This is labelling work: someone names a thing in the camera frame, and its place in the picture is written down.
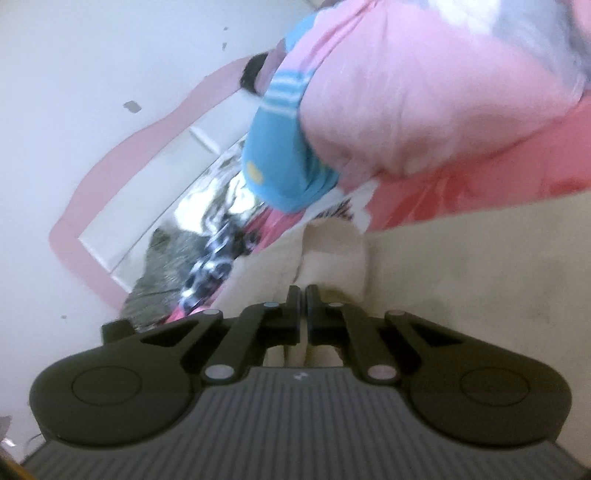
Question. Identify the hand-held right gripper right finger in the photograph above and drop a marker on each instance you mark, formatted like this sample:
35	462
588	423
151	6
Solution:
315	323

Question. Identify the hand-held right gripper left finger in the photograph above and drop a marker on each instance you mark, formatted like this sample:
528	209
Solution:
293	323

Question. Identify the beige pants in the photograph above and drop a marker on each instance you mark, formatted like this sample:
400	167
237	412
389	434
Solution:
461	277

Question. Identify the green leaf-print pillow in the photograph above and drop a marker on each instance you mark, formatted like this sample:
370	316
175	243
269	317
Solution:
157	277

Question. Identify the plaid shirt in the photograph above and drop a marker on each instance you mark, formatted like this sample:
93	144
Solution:
207	267

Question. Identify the white fleece blanket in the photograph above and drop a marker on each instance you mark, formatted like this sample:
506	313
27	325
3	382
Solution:
198	207

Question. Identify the pink and white headboard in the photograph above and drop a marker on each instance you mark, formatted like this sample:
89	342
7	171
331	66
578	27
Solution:
161	184

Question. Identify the pink floral bed blanket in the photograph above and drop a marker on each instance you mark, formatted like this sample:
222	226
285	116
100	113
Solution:
485	184

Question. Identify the pink and grey floral quilt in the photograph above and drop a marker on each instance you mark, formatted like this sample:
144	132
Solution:
415	92

